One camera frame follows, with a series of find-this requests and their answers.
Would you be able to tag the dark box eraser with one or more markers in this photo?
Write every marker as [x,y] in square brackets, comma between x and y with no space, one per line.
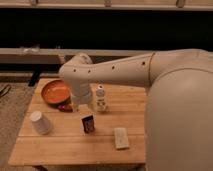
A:
[88,124]

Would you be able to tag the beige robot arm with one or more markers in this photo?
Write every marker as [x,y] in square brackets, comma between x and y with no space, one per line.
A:
[179,108]

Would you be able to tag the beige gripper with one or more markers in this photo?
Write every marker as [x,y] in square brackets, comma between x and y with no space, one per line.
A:
[81,94]

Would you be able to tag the small red object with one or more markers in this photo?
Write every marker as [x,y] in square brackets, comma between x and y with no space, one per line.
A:
[65,108]

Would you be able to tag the orange bowl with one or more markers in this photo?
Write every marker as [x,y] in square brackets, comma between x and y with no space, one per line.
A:
[55,92]

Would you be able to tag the long wooden bench rail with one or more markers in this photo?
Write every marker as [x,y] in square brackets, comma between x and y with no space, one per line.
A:
[56,56]

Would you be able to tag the pale rectangular sponge block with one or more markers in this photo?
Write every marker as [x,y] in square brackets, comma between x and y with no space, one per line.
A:
[121,138]

